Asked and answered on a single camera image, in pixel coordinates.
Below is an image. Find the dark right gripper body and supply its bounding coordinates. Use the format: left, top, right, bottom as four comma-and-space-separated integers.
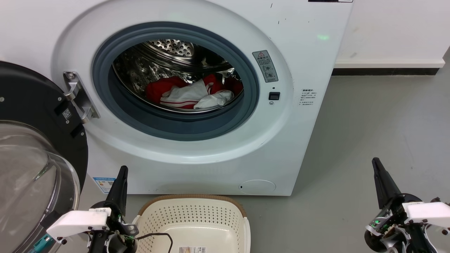
364, 193, 435, 253

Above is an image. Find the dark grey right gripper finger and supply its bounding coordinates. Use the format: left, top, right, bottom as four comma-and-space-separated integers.
372, 158, 389, 209
375, 157, 403, 204

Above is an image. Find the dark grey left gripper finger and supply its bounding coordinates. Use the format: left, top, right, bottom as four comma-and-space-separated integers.
118, 167, 128, 215
105, 166, 125, 208

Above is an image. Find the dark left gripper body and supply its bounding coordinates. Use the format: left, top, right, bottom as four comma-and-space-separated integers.
89, 201, 138, 253

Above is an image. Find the red and white jersey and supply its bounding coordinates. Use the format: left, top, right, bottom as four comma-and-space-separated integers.
146, 74, 244, 109

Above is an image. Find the cream perforated laundry basket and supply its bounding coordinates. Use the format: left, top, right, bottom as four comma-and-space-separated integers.
132, 194, 251, 253

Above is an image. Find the stainless steel washing machine drum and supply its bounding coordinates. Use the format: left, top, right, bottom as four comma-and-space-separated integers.
112, 39, 244, 113

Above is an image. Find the black washer door with glass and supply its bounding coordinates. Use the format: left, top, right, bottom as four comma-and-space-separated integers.
0, 61, 88, 253

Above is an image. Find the blue energy label sticker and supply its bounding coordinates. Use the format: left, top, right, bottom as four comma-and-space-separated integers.
92, 177, 116, 194

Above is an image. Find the grey rubber door gasket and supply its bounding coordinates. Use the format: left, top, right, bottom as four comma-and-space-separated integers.
92, 22, 260, 142

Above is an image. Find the white front-load washing machine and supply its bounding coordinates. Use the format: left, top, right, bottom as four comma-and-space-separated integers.
0, 0, 354, 196

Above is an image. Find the silver metal door hinge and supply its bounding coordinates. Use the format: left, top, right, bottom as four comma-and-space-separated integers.
63, 71, 101, 123

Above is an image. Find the round white filter cover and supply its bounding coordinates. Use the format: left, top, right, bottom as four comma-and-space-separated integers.
238, 180, 277, 195

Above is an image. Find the grey warning sticker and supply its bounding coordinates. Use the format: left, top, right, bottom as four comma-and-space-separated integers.
252, 50, 279, 83

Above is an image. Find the thin black cable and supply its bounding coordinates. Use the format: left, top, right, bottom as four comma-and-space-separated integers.
136, 233, 173, 253

